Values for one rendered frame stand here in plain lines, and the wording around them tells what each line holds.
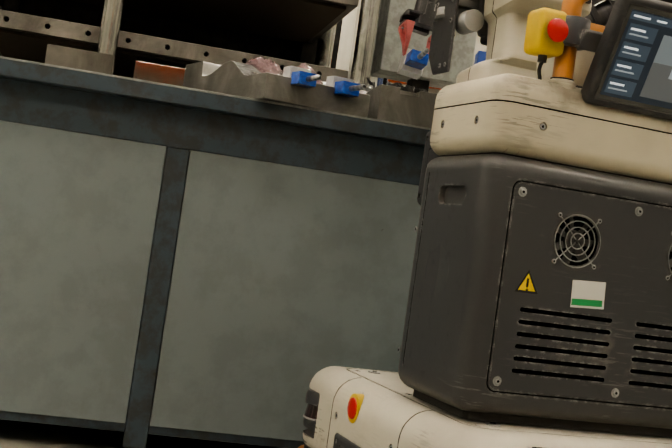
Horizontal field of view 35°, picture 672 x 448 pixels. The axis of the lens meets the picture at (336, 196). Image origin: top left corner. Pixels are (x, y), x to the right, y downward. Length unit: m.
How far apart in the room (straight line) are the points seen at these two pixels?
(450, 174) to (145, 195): 0.84
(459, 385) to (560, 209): 0.31
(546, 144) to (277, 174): 0.87
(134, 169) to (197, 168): 0.14
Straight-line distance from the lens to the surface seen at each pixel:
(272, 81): 2.27
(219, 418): 2.38
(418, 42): 3.39
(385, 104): 2.43
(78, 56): 2.50
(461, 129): 1.70
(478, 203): 1.61
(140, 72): 3.17
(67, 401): 2.36
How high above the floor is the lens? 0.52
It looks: 2 degrees up
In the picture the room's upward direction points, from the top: 8 degrees clockwise
